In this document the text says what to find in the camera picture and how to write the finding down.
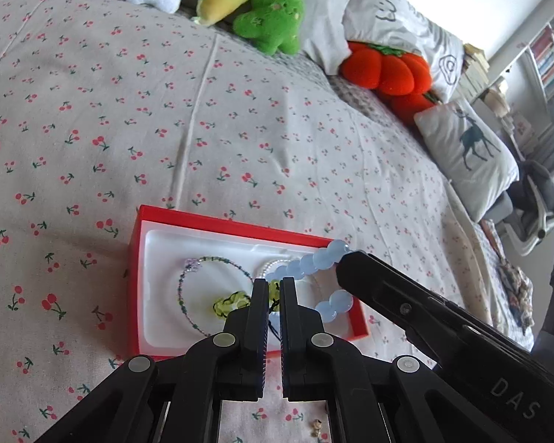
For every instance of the green star plush toy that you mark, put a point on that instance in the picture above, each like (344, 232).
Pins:
(272, 25)

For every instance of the orange pumpkin plush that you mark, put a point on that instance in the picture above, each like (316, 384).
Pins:
(400, 79)

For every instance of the office chair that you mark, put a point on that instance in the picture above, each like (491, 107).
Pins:
(525, 211)

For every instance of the gold earring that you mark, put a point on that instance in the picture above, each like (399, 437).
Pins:
(316, 426)

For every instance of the white printed pillow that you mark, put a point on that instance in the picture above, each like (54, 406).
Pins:
(330, 25)

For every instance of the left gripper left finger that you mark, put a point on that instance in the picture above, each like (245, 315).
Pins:
(178, 399)

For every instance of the deer print cushion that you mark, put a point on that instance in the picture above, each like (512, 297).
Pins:
(470, 155)

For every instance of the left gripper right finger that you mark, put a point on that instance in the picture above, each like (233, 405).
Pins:
(369, 400)

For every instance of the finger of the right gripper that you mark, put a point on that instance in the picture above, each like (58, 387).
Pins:
(430, 322)

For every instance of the cherry print bed sheet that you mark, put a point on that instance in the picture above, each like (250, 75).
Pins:
(106, 106)

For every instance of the white bookshelf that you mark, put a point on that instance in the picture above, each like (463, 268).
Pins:
(520, 88)

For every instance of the red jewelry box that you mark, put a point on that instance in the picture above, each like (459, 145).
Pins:
(181, 263)

